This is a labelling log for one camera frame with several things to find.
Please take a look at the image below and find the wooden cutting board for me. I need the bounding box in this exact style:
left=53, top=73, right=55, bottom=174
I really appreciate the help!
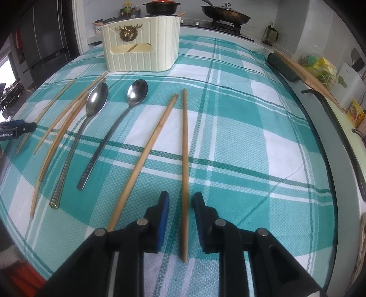
left=274, top=51, right=348, bottom=113

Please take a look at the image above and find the wooden chopstick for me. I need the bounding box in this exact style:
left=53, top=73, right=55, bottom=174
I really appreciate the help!
left=16, top=78, right=77, bottom=155
left=180, top=88, right=190, bottom=263
left=30, top=78, right=107, bottom=219
left=107, top=94, right=179, bottom=232
left=33, top=71, right=108, bottom=155

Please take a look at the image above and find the steel spoon ribbed handle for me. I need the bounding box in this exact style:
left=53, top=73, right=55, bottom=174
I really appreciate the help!
left=49, top=82, right=109, bottom=209

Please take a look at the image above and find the black kitchen turner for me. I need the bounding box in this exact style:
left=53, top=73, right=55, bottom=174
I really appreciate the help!
left=350, top=48, right=365, bottom=72

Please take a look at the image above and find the dark grey refrigerator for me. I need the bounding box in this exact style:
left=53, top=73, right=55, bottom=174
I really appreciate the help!
left=17, top=0, right=72, bottom=89

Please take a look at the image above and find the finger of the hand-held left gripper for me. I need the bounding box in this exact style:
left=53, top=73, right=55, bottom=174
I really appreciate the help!
left=8, top=120, right=38, bottom=134

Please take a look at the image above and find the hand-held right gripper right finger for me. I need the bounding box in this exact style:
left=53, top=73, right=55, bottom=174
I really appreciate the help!
left=191, top=192, right=322, bottom=297

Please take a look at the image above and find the dark frying pan glass lid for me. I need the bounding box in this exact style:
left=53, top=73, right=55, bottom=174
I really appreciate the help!
left=200, top=2, right=251, bottom=26

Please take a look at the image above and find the glass french press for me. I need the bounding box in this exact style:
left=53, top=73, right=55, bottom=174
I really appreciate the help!
left=261, top=24, right=279, bottom=45

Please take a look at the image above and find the yellow red printed packet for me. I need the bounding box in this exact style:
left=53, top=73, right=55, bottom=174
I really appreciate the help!
left=346, top=100, right=366, bottom=126

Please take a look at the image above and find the teal white plaid tablecloth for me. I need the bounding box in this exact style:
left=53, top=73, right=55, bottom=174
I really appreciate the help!
left=0, top=34, right=341, bottom=297

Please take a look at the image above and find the yellow green plastic bag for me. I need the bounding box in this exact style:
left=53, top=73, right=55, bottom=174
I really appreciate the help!
left=299, top=51, right=338, bottom=85

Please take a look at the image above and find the white carton green print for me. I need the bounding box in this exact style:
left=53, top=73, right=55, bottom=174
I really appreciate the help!
left=334, top=61, right=366, bottom=106

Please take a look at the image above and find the cream ribbed utensil holder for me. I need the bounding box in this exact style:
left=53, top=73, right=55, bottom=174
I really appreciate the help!
left=101, top=16, right=181, bottom=72

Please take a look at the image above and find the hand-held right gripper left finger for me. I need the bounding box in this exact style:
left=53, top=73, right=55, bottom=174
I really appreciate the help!
left=37, top=191, right=170, bottom=297

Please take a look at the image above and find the black rolled mat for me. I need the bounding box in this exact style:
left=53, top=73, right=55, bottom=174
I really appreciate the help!
left=267, top=52, right=301, bottom=83

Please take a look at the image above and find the black pot orange lid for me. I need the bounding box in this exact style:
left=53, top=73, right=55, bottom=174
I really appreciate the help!
left=142, top=0, right=182, bottom=16

